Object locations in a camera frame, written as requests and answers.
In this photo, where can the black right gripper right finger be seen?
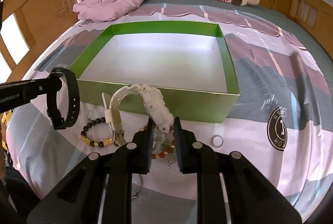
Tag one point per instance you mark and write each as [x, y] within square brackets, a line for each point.
[197, 158]

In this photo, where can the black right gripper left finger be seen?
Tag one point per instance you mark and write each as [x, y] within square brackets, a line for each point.
[131, 158]

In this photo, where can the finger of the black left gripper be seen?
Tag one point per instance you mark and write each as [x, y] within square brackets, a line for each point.
[16, 94]

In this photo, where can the white wrist watch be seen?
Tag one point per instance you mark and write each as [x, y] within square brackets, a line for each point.
[153, 103]

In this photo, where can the black wrist watch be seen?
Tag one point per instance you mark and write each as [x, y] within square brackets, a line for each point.
[58, 122]

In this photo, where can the silver bangle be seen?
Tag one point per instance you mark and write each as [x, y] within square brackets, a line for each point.
[136, 194]

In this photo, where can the green cardboard box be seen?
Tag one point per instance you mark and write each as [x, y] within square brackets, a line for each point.
[188, 61]

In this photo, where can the wooden bed side rail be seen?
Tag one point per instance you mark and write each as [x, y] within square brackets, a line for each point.
[40, 23]

